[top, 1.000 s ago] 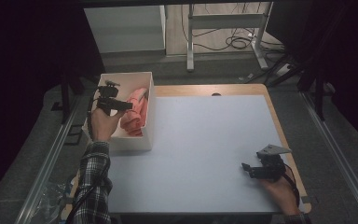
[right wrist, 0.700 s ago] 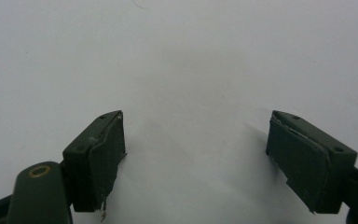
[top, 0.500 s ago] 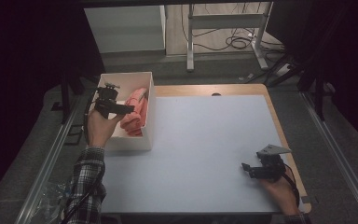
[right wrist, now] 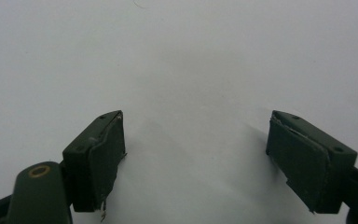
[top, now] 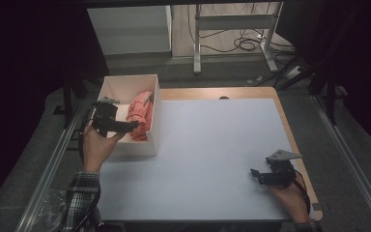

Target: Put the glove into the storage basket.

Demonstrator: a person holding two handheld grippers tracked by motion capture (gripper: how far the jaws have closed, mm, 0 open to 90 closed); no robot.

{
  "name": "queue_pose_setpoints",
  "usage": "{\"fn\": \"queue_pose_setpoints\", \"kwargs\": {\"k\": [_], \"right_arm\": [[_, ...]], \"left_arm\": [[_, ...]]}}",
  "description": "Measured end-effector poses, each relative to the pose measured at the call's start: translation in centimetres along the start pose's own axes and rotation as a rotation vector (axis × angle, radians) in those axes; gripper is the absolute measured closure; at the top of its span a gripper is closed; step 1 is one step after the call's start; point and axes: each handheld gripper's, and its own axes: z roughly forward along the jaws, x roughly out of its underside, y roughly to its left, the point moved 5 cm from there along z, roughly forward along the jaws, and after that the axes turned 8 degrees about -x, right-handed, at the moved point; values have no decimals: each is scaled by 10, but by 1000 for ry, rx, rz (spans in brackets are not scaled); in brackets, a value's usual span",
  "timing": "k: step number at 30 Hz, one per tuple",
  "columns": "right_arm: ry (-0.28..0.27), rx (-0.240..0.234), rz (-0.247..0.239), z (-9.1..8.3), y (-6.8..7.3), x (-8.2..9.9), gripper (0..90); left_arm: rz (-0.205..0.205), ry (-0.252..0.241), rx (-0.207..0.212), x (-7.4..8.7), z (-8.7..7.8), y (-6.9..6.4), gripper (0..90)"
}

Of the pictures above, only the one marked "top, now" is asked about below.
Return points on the white cabinet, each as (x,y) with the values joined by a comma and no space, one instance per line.
(132,29)

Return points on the white metal desk frame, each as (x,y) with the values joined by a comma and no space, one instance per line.
(235,22)

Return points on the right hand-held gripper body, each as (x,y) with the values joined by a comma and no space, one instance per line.
(280,172)

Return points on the person's left hand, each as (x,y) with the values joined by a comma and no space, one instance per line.
(95,148)

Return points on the aluminium rail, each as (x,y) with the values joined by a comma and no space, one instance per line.
(50,170)
(351,161)

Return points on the person's right hand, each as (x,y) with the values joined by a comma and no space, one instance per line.
(290,199)

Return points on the white box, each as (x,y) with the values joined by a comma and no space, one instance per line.
(141,148)

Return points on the dark metal stand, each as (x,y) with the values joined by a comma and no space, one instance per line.
(68,100)
(331,96)

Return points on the clear plastic bag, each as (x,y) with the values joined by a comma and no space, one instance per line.
(50,208)

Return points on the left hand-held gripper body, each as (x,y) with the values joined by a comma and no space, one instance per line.
(104,116)

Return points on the light blue table mat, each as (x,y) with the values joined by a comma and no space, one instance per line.
(203,167)

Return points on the white power strip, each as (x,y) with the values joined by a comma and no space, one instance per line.
(294,72)

